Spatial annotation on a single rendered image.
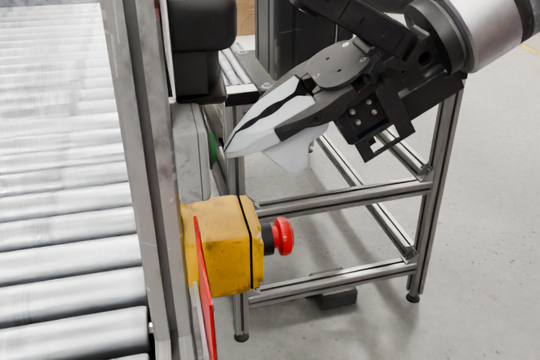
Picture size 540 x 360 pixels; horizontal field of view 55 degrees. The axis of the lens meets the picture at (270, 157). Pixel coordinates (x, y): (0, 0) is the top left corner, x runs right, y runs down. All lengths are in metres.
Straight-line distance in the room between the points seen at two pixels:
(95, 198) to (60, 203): 0.05
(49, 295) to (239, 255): 0.25
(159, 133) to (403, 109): 0.20
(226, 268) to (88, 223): 0.30
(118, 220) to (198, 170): 0.32
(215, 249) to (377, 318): 1.18
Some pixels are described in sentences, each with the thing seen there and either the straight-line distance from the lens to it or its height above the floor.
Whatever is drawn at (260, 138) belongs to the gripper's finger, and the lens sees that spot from 0.43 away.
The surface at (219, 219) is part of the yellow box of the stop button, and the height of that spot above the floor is 0.88.
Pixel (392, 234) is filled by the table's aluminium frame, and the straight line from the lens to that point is 1.68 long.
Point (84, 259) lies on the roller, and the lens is 0.69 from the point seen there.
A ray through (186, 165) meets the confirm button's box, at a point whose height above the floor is 0.96.
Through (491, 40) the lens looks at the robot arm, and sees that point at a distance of 0.45.
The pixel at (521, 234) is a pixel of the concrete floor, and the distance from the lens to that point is 2.08.
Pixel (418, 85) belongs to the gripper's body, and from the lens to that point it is 0.47.
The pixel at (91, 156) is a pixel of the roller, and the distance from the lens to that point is 0.90.
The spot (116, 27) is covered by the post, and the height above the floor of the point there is 1.07.
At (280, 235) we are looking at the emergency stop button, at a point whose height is 0.85.
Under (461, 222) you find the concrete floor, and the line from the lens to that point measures 2.05.
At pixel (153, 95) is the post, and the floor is 1.01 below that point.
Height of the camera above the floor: 1.17
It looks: 30 degrees down
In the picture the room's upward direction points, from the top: straight up
